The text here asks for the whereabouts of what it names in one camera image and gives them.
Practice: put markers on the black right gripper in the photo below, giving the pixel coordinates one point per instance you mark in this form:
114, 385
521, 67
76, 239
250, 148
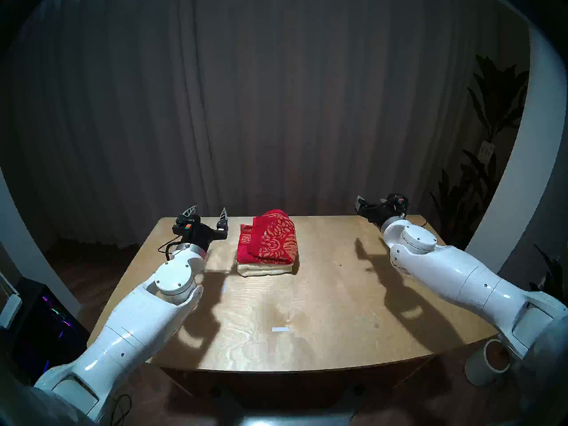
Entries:
379, 212

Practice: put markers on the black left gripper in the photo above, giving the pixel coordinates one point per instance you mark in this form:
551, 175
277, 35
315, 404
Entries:
202, 236

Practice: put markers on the red towel with gold border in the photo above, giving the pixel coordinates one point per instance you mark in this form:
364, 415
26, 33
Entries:
268, 238

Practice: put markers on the cream dotted towel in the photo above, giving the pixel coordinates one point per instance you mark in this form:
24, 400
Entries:
266, 270

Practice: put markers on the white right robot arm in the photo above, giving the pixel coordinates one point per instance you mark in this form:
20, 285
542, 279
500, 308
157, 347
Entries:
457, 270

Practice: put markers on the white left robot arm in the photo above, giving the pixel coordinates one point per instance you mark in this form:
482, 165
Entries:
133, 318

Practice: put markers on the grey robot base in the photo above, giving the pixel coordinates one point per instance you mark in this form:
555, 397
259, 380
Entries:
284, 418

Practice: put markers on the grey-brown pleated curtain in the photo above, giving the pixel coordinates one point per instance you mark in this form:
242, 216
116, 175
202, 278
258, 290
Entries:
266, 96

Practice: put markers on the white plant label tag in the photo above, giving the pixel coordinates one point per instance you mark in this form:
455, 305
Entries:
486, 151

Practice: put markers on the tall dark leafy plant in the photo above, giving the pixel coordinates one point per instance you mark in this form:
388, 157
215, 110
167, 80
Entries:
497, 92

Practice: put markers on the white curved arch pillar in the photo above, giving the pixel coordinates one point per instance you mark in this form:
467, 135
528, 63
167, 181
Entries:
22, 252
532, 163

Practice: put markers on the black computer with RGB lights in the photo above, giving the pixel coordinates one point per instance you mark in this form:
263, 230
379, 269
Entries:
44, 332

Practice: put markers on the small dark potted plant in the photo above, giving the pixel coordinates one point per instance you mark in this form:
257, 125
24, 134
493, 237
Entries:
554, 278

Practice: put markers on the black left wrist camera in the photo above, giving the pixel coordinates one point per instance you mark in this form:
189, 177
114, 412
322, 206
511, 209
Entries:
184, 225

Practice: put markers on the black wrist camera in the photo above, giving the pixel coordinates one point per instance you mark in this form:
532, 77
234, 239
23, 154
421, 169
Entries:
397, 202
184, 225

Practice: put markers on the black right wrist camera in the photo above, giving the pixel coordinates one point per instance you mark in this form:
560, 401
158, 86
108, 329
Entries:
397, 202

